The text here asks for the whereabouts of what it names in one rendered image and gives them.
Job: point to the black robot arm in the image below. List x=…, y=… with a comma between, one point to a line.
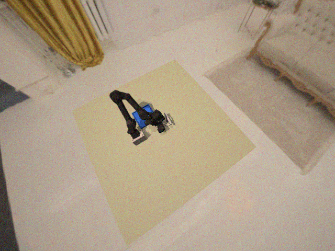
x=150, y=117

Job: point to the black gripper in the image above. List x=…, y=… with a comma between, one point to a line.
x=161, y=128

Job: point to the blue tray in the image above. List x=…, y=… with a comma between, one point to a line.
x=139, y=121

